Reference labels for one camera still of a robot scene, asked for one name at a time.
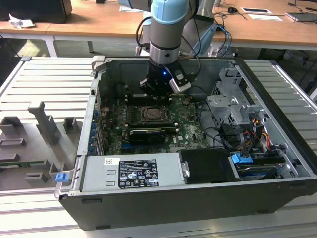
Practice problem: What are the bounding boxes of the metal CPU socket cover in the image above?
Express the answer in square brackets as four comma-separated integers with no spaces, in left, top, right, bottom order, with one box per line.
[141,106,171,122]

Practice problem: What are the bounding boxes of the black RAM slot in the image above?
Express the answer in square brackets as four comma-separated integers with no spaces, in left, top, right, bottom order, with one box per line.
[126,93,171,100]
[125,121,178,127]
[126,125,179,133]
[126,98,171,106]

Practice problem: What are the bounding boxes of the CPU socket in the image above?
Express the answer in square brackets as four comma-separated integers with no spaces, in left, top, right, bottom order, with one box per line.
[140,105,172,124]

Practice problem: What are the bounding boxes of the blue expansion slot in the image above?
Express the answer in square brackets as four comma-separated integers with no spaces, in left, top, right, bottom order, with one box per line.
[120,146,139,154]

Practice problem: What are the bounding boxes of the black graphics card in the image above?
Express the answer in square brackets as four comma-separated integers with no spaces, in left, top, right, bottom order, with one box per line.
[128,128,165,146]

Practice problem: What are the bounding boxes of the green motherboard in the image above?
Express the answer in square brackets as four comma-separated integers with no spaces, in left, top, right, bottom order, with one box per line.
[99,95,211,156]

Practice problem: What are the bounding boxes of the grey metal drive cage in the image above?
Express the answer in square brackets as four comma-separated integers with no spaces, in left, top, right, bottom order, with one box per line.
[205,68,268,149]

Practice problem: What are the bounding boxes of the wooden desk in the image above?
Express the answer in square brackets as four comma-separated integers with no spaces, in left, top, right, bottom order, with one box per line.
[0,0,317,52]

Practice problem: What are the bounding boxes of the black plastic shroud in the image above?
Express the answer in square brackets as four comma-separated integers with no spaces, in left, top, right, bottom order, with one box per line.
[178,148,242,184]

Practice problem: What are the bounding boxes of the grey power supply with label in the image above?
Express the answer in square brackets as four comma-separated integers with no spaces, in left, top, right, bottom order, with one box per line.
[80,152,186,193]

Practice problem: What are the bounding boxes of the blue disk carrier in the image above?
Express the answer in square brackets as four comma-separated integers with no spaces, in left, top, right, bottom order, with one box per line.
[229,152,285,179]

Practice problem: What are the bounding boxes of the black open PC case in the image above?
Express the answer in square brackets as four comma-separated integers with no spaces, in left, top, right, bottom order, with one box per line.
[58,56,317,230]

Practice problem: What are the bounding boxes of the white paper sheet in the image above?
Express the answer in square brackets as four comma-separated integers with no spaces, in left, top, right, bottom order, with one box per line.
[247,13,283,22]

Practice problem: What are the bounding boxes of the dark grey parts rack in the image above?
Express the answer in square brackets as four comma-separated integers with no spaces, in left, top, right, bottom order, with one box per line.
[0,100,85,191]

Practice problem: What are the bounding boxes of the blue plastic case latch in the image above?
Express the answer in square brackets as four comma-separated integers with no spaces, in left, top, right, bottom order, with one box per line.
[55,173,69,184]

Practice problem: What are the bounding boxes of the large black box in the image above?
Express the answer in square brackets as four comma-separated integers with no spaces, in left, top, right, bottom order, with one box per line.
[0,0,73,23]

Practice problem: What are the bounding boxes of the crumpled white paper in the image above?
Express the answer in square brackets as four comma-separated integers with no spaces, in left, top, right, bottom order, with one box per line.
[8,13,36,29]

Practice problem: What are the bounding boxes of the green RAM stick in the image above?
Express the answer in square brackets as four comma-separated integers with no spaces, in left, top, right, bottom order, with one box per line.
[0,160,48,167]

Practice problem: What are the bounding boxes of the grey laptop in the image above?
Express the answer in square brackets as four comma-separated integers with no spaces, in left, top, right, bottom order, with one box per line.
[285,11,317,25]

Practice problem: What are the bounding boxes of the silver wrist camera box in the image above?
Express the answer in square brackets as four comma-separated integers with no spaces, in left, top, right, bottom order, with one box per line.
[169,70,192,94]

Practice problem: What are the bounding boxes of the thin black looping wire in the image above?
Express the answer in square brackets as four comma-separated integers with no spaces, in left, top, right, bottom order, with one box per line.
[191,85,208,96]

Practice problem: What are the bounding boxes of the grey plastic case handle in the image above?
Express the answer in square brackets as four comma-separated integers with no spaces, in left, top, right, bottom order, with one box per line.
[91,55,107,73]

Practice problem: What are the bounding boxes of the black round wire loop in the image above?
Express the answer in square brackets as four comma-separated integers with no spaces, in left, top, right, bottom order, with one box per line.
[205,126,227,149]

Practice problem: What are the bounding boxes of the blue cable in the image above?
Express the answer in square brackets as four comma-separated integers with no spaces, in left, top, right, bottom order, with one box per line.
[214,22,233,55]

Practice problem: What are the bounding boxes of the black cable bundle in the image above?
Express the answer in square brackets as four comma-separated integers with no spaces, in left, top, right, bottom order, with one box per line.
[221,123,243,151]

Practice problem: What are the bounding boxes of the black flat disk wire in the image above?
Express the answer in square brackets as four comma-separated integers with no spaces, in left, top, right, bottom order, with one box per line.
[239,133,251,159]

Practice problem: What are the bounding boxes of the red yellow power wires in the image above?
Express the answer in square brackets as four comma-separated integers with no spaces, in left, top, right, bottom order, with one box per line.
[244,119,271,152]

